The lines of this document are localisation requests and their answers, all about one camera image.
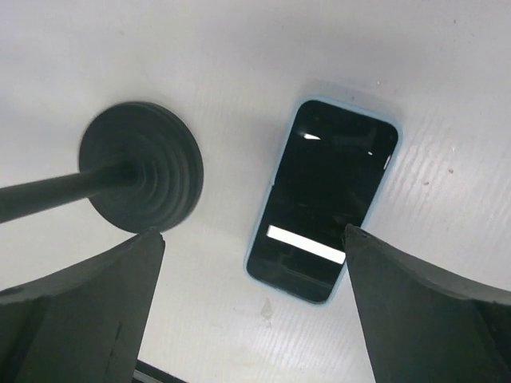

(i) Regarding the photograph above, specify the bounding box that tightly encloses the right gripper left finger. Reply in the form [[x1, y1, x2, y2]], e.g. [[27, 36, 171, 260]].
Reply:
[[1, 230, 165, 382]]

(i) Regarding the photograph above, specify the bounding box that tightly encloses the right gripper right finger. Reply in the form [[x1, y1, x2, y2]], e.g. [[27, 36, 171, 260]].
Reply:
[[344, 225, 510, 382]]

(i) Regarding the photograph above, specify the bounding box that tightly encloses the phone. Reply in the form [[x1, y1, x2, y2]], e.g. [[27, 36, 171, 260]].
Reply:
[[245, 97, 400, 305]]

